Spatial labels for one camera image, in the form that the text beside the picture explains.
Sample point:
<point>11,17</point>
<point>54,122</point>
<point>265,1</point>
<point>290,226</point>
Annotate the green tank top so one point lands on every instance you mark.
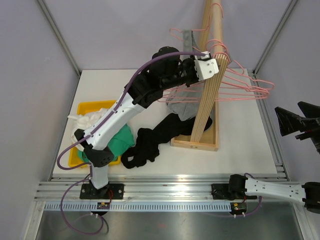
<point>122,142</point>

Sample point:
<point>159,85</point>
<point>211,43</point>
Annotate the right aluminium frame post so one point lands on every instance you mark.
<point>276,33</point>

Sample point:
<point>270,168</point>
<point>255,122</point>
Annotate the yellow plastic tray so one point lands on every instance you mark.
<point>76,156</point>

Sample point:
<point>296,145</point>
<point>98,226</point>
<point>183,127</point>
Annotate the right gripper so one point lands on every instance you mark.
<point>289,121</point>

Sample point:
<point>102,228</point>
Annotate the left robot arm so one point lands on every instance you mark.
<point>145,87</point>

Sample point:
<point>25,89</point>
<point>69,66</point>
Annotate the aluminium frame post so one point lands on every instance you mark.
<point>59,37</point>
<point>276,33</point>

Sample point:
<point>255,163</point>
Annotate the slotted cable duct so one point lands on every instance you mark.
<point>219,206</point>

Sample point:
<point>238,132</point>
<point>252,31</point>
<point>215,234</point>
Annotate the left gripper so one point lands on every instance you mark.
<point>191,62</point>

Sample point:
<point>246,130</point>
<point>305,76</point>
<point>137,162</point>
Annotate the wooden hanger rack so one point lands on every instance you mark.
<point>205,132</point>

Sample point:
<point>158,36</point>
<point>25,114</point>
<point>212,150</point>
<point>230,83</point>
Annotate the white tank top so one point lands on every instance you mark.
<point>85,121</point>

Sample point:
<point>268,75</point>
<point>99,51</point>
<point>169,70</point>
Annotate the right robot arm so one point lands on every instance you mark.
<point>245,187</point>

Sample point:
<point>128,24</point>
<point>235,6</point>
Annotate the left aluminium frame post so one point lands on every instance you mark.
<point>59,37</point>

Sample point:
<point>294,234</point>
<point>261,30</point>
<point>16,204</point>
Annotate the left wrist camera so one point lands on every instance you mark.
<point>206,66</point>

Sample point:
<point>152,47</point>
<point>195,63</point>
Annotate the grey tank top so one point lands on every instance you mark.
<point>185,107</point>

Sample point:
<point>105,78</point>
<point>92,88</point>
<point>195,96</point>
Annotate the aluminium mounting rail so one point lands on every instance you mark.
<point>185,188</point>

